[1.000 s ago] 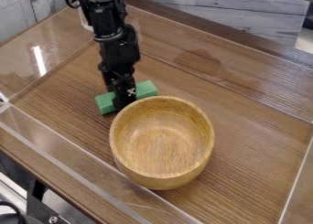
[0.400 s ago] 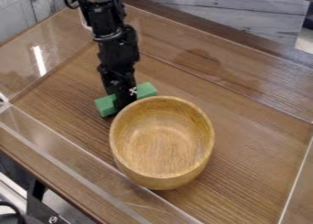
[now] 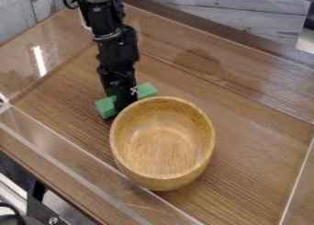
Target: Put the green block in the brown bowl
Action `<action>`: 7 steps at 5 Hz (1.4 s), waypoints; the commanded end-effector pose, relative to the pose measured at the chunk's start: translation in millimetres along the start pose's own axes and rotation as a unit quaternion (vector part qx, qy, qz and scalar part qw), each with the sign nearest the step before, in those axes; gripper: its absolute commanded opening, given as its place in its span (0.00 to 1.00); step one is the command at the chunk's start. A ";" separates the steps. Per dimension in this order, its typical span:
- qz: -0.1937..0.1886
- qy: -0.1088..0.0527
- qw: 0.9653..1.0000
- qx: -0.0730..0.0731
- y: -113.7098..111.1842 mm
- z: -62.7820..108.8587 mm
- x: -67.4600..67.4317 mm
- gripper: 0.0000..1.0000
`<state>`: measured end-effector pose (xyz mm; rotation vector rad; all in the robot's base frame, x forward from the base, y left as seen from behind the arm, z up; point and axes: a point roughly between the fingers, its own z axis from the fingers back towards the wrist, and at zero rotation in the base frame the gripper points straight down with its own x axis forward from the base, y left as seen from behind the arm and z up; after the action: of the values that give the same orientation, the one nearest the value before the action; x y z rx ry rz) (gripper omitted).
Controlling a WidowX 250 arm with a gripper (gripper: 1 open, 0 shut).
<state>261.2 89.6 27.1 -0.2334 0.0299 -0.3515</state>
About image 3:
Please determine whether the green rectangular block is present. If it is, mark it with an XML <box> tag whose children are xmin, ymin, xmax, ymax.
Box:
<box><xmin>95</xmin><ymin>83</ymin><xmax>158</xmax><ymax>119</ymax></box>

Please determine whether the clear acrylic tray wall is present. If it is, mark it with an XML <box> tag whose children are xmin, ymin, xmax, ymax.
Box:
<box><xmin>0</xmin><ymin>3</ymin><xmax>314</xmax><ymax>225</ymax></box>

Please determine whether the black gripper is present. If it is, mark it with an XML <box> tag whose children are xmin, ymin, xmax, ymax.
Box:
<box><xmin>95</xmin><ymin>25</ymin><xmax>141</xmax><ymax>111</ymax></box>

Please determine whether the black cable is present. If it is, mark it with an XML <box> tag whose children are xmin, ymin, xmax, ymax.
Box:
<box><xmin>0</xmin><ymin>200</ymin><xmax>30</xmax><ymax>225</ymax></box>

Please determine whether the black table leg frame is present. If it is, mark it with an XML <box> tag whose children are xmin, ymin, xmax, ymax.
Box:
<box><xmin>26</xmin><ymin>181</ymin><xmax>70</xmax><ymax>225</ymax></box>

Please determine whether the brown wooden bowl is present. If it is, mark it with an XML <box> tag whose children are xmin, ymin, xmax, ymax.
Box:
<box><xmin>110</xmin><ymin>96</ymin><xmax>217</xmax><ymax>191</ymax></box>

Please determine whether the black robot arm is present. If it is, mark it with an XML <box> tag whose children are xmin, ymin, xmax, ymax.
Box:
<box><xmin>63</xmin><ymin>0</ymin><xmax>141</xmax><ymax>111</ymax></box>

